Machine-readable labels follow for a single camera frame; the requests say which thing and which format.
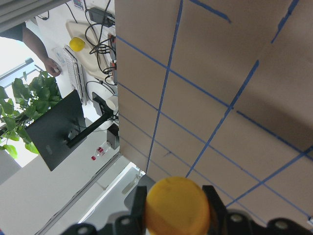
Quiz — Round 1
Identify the black power adapter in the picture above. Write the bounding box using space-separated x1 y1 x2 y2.
88 7 115 27

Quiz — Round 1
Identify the yellow push button switch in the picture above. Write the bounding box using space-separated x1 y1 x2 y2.
145 177 210 235

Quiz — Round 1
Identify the black monitor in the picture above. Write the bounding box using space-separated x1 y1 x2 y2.
25 90 86 171

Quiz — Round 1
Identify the yellow lemon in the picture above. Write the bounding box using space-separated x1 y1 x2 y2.
69 37 85 52

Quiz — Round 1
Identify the green potted plant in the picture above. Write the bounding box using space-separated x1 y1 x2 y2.
0 71 62 159

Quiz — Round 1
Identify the white keyboard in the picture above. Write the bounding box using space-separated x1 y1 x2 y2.
63 45 87 105

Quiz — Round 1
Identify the black monitor stand base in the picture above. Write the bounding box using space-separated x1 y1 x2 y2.
67 92 118 148

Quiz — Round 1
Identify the small colourful card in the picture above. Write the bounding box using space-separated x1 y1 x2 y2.
72 0 86 11

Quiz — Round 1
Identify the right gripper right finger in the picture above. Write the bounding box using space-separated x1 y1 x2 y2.
202 185 249 235

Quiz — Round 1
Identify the white paper cup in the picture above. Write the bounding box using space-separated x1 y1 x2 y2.
105 95 118 111

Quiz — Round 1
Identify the brown paper table cover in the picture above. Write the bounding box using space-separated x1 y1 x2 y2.
115 0 313 229

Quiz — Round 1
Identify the person's hand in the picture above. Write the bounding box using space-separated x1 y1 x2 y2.
44 58 62 77

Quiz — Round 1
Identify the square beige tray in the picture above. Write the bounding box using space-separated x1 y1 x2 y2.
66 21 110 81

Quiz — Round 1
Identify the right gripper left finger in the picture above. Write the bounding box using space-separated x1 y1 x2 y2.
114 186 147 235

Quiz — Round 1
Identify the person's forearm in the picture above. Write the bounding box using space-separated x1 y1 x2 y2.
22 26 49 66

